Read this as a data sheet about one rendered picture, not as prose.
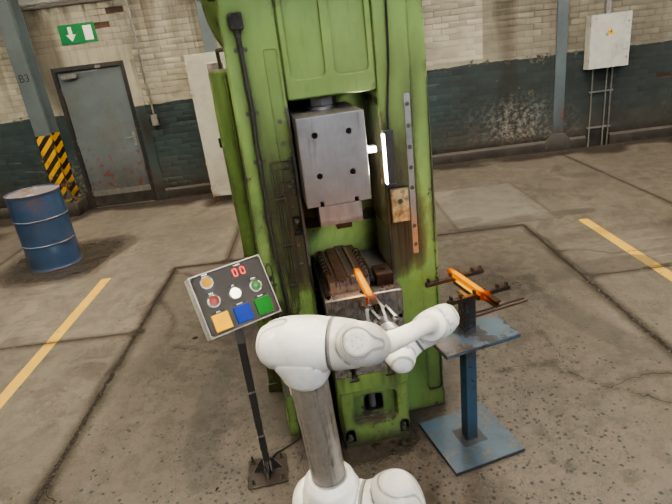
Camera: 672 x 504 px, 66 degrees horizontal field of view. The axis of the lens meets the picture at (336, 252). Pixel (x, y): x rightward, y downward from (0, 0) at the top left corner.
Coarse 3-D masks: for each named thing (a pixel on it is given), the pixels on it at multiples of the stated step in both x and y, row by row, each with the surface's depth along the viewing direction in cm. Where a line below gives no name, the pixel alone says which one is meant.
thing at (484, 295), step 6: (450, 270) 255; (456, 276) 249; (462, 276) 247; (462, 282) 245; (468, 282) 241; (474, 288) 235; (480, 288) 234; (480, 294) 229; (486, 294) 228; (486, 300) 227; (492, 300) 223; (498, 300) 221; (498, 306) 222
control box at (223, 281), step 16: (256, 256) 235; (208, 272) 223; (224, 272) 227; (240, 272) 229; (256, 272) 233; (192, 288) 219; (208, 288) 222; (224, 288) 225; (240, 288) 228; (272, 288) 235; (208, 304) 220; (224, 304) 223; (240, 304) 226; (272, 304) 233; (208, 320) 218; (256, 320) 228; (208, 336) 219
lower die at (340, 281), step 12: (324, 252) 287; (336, 252) 281; (348, 252) 280; (336, 264) 267; (360, 264) 263; (336, 276) 254; (348, 276) 250; (336, 288) 251; (348, 288) 252; (360, 288) 254
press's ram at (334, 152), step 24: (312, 120) 221; (336, 120) 223; (360, 120) 224; (312, 144) 225; (336, 144) 226; (360, 144) 228; (312, 168) 228; (336, 168) 230; (360, 168) 232; (312, 192) 232; (336, 192) 234; (360, 192) 236
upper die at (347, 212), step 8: (360, 200) 238; (320, 208) 236; (328, 208) 236; (336, 208) 237; (344, 208) 238; (352, 208) 238; (360, 208) 239; (320, 216) 237; (328, 216) 238; (336, 216) 238; (344, 216) 239; (352, 216) 240; (360, 216) 240; (320, 224) 240; (328, 224) 239
